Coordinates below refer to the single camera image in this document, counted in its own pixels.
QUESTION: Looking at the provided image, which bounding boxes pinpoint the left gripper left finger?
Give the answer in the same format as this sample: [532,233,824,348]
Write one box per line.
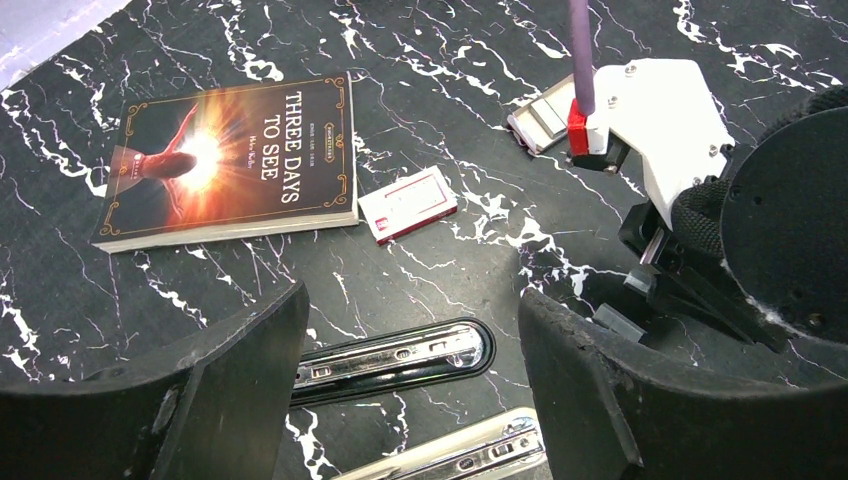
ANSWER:
[1,282,310,479]

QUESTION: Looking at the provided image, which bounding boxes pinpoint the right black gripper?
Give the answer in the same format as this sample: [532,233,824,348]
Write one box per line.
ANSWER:
[618,202,789,352]

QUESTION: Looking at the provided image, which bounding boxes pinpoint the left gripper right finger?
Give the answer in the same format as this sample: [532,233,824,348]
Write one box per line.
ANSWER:
[517,289,847,479]

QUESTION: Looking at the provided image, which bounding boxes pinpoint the beige stapler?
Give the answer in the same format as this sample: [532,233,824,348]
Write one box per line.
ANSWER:
[339,407,547,480]

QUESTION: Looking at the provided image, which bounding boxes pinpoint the black stapler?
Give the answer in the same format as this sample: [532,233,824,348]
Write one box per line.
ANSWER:
[290,317,497,409]

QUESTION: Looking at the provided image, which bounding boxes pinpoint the cardboard staple tray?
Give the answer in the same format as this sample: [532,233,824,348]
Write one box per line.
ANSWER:
[507,74,575,156]

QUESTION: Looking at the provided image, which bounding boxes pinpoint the red white staple box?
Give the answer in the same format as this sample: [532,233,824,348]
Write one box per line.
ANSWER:
[358,166,458,245]

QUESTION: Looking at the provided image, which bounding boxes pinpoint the staple strip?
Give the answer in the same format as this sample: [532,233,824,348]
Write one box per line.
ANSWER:
[624,267,656,297]
[592,303,646,343]

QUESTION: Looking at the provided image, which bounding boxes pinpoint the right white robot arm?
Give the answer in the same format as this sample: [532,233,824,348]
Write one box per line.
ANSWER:
[619,86,847,351]

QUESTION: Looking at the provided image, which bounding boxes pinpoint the dark paperback book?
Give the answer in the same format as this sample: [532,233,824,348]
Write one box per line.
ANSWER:
[90,71,359,253]

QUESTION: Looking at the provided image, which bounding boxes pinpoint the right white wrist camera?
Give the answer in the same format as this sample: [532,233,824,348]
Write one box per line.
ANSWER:
[574,58,736,228]

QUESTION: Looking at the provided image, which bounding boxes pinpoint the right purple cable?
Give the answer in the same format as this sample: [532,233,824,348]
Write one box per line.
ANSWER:
[568,0,598,117]

